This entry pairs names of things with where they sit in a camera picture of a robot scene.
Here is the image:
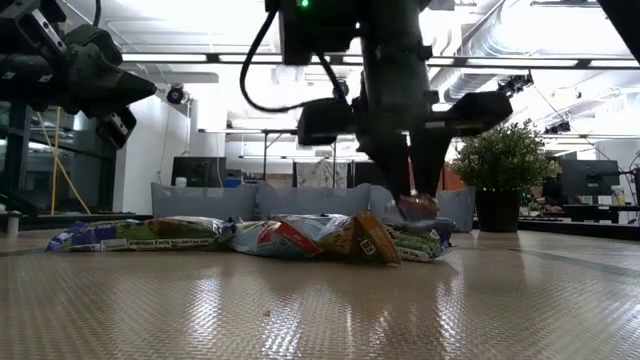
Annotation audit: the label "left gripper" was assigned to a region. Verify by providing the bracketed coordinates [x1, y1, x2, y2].
[0, 0, 157, 150]

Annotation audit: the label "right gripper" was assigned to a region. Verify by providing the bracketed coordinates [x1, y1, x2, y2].
[297, 47, 514, 201]

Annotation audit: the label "red brown granola bar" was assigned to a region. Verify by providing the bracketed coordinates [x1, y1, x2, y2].
[397, 193, 441, 222]

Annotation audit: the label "orange peanut butter chip bar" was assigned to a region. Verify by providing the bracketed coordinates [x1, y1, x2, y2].
[319, 211, 403, 267]

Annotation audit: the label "purple green granola bar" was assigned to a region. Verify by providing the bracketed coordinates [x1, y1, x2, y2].
[46, 215, 237, 253]

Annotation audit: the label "snack bars on mat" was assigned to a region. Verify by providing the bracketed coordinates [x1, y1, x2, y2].
[387, 219, 455, 264]

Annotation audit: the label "blue granola bar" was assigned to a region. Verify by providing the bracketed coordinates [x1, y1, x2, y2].
[269, 213, 354, 236]

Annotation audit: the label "overhead LED light bar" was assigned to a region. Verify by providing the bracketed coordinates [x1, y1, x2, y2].
[122, 52, 640, 70]

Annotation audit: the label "transparent grey plastic bin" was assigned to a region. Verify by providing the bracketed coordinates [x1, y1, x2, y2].
[254, 181, 372, 221]
[368, 184, 477, 234]
[150, 181, 260, 230]

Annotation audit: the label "white patterned cloth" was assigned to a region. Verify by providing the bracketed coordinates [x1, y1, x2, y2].
[294, 159, 350, 189]

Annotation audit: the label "green potted plant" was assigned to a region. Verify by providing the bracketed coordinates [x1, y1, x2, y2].
[448, 119, 562, 234]

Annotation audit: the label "black track light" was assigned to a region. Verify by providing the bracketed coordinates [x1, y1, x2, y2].
[497, 71, 535, 100]

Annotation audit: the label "red white snack bag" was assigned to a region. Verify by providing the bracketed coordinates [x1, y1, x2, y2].
[228, 217, 327, 260]

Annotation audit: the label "small white cylinder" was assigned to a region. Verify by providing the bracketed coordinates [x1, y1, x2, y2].
[5, 209, 23, 237]

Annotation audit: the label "woven baking mat dark border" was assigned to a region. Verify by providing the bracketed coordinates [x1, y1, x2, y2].
[0, 242, 640, 360]

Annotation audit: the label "black background desk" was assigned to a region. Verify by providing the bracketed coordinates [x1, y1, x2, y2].
[562, 202, 640, 225]

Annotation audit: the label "black right camera cable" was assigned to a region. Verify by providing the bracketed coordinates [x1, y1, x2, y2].
[238, 8, 349, 114]

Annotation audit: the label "black background workstation frame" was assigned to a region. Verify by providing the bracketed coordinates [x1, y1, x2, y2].
[198, 127, 371, 189]

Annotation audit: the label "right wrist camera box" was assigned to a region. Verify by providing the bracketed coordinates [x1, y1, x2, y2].
[264, 0, 359, 67]

